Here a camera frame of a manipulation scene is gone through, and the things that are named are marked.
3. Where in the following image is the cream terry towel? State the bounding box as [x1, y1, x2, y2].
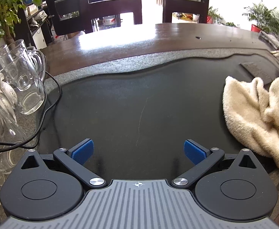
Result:
[222, 76, 279, 168]

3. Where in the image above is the clear glass cup front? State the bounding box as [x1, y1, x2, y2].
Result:
[0, 105, 25, 173]

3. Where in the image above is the black stone tea tray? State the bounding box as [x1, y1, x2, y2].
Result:
[38, 53, 279, 182]

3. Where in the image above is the small dark square coaster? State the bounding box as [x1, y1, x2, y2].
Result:
[240, 62, 273, 84]

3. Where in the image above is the folded grey cloth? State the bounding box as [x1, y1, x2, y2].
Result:
[259, 31, 279, 50]

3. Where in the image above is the dark wooden chair left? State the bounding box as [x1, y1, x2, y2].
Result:
[79, 0, 143, 34]

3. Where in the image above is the dark wooden chair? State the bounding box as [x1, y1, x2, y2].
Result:
[162, 0, 209, 23]
[79, 0, 143, 34]

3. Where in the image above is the black office chair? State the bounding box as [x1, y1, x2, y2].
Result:
[46, 0, 85, 36]

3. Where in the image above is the green potted plant right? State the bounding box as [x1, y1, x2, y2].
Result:
[242, 3, 279, 40]

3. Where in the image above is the dark wooden chair right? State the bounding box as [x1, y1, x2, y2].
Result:
[162, 0, 209, 23]

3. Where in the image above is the black cable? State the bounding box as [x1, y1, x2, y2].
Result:
[0, 71, 63, 155]

